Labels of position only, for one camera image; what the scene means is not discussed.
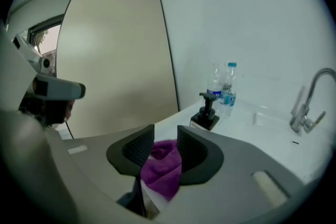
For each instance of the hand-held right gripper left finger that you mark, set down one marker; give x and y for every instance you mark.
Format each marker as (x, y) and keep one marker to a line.
(99, 165)

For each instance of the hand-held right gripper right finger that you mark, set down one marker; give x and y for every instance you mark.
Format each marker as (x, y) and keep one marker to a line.
(231, 186)

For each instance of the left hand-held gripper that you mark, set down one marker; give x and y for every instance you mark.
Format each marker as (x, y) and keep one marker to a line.
(31, 60)

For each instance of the purple cloth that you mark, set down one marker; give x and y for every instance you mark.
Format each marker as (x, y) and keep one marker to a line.
(162, 168)

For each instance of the black soap dispenser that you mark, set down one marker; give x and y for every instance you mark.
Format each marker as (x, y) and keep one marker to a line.
(206, 118)

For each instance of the clear water bottle blue cap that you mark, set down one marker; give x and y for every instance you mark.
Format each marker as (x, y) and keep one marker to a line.
(229, 97)

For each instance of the clear water bottle blue label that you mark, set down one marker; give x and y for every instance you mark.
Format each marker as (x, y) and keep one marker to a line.
(214, 81)

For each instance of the black-framed window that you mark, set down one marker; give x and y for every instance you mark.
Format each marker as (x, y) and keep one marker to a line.
(44, 39)

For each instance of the beige board with black edge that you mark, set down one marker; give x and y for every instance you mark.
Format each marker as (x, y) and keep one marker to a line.
(115, 65)

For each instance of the white washbasin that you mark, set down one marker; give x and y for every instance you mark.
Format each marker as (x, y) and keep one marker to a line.
(262, 136)

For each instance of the grey roller blind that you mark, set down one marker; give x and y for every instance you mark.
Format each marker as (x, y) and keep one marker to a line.
(39, 2)

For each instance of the chrome faucet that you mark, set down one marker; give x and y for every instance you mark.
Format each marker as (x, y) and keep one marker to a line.
(305, 112)

